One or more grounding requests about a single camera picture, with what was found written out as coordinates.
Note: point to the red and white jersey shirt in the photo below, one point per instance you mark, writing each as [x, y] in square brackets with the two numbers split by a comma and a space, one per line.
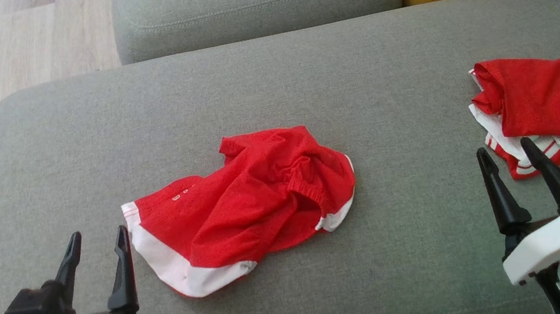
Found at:
[540, 99]

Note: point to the red shorts with white trim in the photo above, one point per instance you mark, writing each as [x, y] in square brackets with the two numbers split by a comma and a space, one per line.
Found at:
[253, 200]

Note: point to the large grey fabric sofa chaise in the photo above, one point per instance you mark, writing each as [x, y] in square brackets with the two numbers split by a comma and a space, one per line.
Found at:
[268, 80]

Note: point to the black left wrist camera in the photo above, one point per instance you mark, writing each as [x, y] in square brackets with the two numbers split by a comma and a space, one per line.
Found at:
[34, 311]

